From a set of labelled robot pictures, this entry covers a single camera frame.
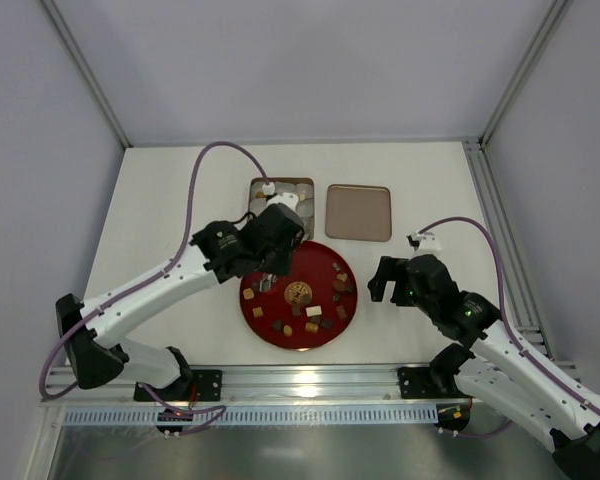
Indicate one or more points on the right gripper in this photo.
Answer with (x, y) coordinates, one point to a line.
(396, 282)

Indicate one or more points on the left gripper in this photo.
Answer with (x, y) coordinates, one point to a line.
(271, 270)

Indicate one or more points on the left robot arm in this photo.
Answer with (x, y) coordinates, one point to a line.
(95, 331)

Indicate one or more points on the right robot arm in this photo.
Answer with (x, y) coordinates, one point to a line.
(488, 361)

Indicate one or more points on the tan octagon chocolate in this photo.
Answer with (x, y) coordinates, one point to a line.
(248, 294)

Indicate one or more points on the large brown oval chocolate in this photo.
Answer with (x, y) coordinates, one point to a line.
(338, 285)

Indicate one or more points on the brown striped chocolate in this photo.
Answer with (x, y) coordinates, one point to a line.
(341, 312)

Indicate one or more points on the gold square chocolate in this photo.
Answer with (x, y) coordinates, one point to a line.
(258, 312)

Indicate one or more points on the dark chocolate bottom left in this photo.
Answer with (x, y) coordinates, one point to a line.
(278, 325)

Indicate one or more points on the white bar chocolate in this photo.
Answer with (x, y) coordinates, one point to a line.
(313, 311)

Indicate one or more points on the caramel square bottom chocolate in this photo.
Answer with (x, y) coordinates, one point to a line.
(310, 327)

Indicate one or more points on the gold tin box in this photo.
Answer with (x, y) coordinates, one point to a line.
(303, 187)

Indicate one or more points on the red round tray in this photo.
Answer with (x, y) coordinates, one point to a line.
(309, 283)

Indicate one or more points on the gold tin lid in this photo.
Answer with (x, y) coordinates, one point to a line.
(358, 213)

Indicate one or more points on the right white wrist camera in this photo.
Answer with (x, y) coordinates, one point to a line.
(424, 244)

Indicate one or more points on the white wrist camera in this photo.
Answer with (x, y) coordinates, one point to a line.
(273, 197)
(424, 244)

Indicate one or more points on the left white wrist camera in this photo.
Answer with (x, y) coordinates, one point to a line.
(273, 197)

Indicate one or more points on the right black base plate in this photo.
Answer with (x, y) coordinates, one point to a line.
(417, 383)

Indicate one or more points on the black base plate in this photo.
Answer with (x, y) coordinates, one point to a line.
(201, 385)
(417, 383)

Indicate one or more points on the right aluminium frame rail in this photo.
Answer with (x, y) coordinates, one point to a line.
(523, 310)

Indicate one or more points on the aluminium front rail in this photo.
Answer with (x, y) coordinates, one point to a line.
(251, 384)

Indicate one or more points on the slotted cable duct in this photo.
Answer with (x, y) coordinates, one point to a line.
(255, 415)

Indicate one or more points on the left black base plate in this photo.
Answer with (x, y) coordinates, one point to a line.
(201, 385)

